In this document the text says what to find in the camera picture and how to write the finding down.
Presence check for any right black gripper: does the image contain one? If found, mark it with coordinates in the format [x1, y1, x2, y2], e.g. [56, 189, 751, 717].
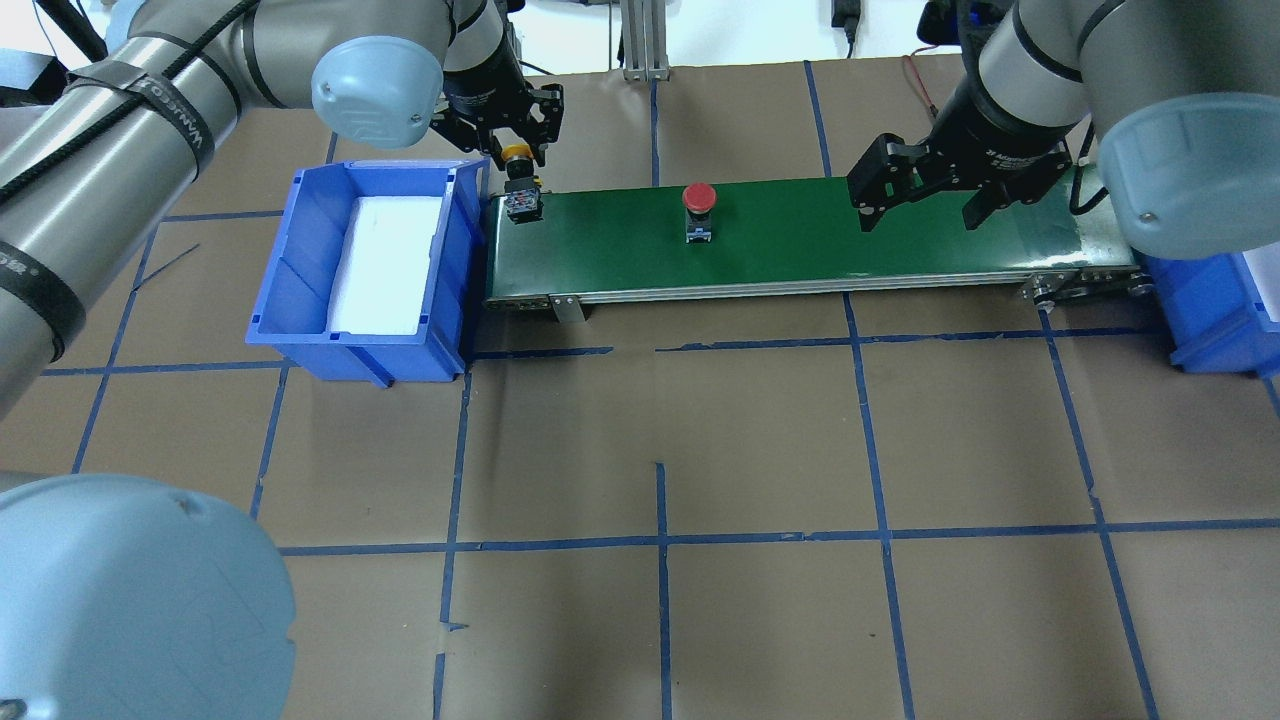
[846, 100, 1073, 233]

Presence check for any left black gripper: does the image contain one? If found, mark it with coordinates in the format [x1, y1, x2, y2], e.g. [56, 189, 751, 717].
[431, 55, 564, 167]

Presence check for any yellow push button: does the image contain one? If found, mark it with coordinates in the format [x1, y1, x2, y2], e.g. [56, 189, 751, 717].
[499, 143, 544, 224]

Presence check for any red push button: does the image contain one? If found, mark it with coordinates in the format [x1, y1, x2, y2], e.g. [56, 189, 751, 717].
[681, 182, 718, 243]

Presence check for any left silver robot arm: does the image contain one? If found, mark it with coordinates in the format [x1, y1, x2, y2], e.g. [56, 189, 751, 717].
[1, 1, 564, 413]

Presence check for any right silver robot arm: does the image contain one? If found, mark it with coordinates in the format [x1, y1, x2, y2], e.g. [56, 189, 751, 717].
[847, 1, 1279, 260]

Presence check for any green conveyor belt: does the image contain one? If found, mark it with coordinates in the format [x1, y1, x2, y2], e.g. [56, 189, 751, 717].
[484, 178, 1155, 310]

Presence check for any left white foam pad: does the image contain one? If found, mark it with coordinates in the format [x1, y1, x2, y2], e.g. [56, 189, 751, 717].
[326, 196, 443, 337]

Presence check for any black power adapter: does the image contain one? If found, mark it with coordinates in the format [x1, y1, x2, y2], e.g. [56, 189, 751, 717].
[829, 0, 863, 35]

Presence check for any left blue plastic bin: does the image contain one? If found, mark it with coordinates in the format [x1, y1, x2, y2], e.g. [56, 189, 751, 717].
[244, 159, 489, 388]

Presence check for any blue plastic bin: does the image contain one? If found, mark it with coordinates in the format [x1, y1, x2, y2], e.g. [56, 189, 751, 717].
[244, 159, 489, 388]
[1144, 243, 1279, 378]

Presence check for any right blue plastic bin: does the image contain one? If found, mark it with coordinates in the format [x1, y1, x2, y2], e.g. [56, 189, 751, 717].
[1144, 243, 1279, 378]

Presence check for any red black wire pair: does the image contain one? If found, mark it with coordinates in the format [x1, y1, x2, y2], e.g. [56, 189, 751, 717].
[902, 53, 941, 120]

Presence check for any aluminium frame post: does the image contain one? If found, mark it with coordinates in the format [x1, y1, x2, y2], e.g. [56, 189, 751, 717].
[618, 1, 671, 83]

